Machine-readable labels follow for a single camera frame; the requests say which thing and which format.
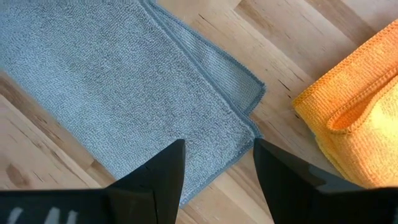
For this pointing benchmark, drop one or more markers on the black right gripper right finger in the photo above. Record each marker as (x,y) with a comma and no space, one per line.
(295,196)

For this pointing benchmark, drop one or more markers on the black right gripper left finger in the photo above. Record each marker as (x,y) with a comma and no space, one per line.
(140,202)

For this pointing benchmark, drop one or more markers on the orange microfiber towel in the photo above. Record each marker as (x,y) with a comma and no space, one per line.
(360,124)

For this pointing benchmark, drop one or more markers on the grey microfiber towel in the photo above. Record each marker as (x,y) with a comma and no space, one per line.
(124,77)

